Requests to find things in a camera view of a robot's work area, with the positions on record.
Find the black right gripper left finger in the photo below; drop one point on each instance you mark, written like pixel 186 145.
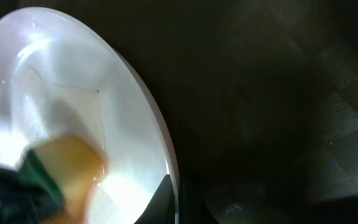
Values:
pixel 161 208

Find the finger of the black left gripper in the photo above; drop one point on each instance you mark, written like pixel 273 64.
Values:
pixel 29 195

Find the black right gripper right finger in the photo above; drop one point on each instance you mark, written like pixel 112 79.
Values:
pixel 192 208

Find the yellow green sponge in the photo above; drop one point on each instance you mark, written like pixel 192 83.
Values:
pixel 67 169

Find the pink plate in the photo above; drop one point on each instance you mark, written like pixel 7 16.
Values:
pixel 57 76

